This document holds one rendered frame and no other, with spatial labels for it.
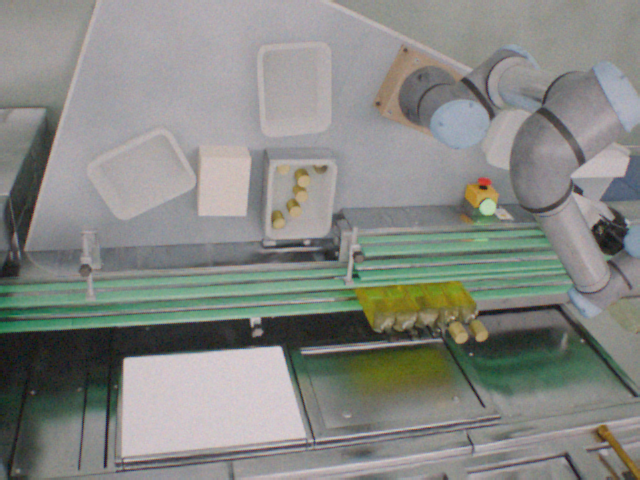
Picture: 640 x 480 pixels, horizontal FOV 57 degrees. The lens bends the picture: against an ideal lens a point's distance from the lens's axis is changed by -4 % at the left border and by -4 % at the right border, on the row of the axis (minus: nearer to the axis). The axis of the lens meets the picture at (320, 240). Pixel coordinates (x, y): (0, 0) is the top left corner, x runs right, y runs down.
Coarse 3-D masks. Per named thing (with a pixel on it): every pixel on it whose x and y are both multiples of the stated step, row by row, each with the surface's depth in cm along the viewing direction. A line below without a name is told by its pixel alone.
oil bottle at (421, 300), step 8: (408, 288) 163; (416, 288) 164; (424, 288) 164; (408, 296) 162; (416, 296) 161; (424, 296) 161; (416, 304) 158; (424, 304) 158; (432, 304) 158; (424, 312) 155; (432, 312) 156; (424, 320) 155
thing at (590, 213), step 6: (576, 198) 144; (582, 198) 149; (582, 204) 145; (588, 204) 145; (582, 210) 146; (588, 210) 146; (594, 210) 147; (588, 216) 147; (594, 216) 148; (600, 216) 148; (588, 222) 148; (594, 222) 149
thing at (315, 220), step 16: (288, 160) 152; (304, 160) 153; (320, 160) 154; (272, 176) 153; (288, 176) 162; (320, 176) 164; (272, 192) 155; (288, 192) 164; (320, 192) 166; (272, 208) 165; (304, 208) 168; (320, 208) 167; (272, 224) 166; (288, 224) 167; (304, 224) 167; (320, 224) 167
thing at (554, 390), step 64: (320, 320) 179; (512, 320) 187; (576, 320) 188; (0, 384) 143; (64, 384) 147; (512, 384) 162; (576, 384) 164; (0, 448) 127; (64, 448) 130; (320, 448) 137; (384, 448) 136; (448, 448) 137; (512, 448) 141; (576, 448) 142
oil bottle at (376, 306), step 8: (360, 288) 164; (368, 288) 162; (376, 288) 162; (360, 296) 164; (368, 296) 159; (376, 296) 159; (384, 296) 159; (368, 304) 158; (376, 304) 156; (384, 304) 156; (368, 312) 158; (376, 312) 153; (384, 312) 154; (392, 312) 154; (368, 320) 158; (376, 320) 153; (384, 320) 152; (392, 320) 153; (376, 328) 154
